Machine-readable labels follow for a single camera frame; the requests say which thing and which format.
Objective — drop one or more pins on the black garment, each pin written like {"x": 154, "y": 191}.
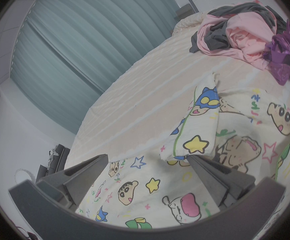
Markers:
{"x": 276, "y": 17}

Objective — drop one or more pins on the purple satin garment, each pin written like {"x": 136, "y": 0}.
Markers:
{"x": 285, "y": 56}

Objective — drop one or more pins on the black padded sofa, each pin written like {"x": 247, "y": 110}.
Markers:
{"x": 57, "y": 161}

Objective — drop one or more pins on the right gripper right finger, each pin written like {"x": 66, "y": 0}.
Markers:
{"x": 217, "y": 181}

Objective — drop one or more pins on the bed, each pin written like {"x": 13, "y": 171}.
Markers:
{"x": 147, "y": 89}

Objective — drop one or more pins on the grey bedside table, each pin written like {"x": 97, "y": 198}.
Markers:
{"x": 185, "y": 11}

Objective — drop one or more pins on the pile of clothes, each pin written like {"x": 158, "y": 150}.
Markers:
{"x": 245, "y": 39}

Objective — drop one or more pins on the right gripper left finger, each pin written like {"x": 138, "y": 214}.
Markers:
{"x": 85, "y": 179}

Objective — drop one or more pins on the white printed pyjama top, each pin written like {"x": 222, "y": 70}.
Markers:
{"x": 160, "y": 184}

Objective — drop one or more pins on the blue-green curtain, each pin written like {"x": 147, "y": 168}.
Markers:
{"x": 105, "y": 24}
{"x": 47, "y": 79}

